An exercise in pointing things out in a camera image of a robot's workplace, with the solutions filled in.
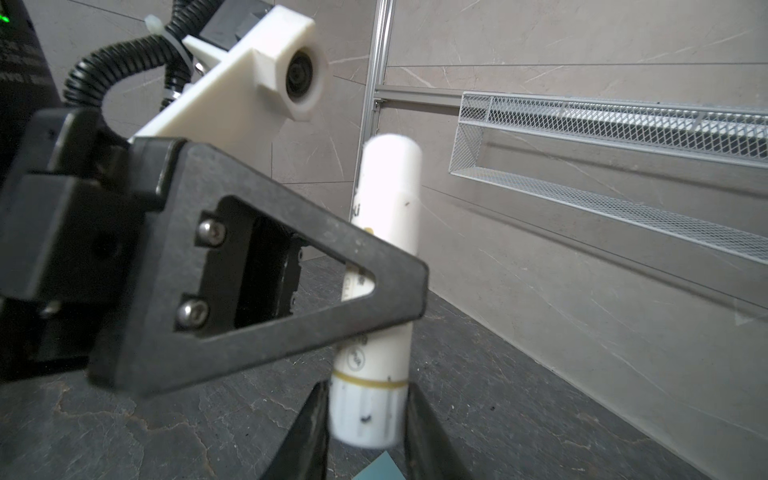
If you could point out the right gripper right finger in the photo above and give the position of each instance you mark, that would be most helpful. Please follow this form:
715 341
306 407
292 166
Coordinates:
428 449

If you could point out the white wire mesh basket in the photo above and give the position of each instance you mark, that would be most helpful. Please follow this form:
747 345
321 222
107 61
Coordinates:
685 171

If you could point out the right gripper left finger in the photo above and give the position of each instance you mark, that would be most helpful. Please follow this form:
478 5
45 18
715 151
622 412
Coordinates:
303 452

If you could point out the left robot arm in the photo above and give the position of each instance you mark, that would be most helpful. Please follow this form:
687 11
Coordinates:
133 78

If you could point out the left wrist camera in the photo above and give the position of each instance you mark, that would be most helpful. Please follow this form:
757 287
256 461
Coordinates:
277 72

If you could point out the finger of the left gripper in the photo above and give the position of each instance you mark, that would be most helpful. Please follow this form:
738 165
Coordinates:
212 286

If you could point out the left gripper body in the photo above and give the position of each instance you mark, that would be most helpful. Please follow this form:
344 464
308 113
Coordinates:
72 209

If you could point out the light blue envelope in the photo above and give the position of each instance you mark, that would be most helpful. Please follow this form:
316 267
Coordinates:
382 468

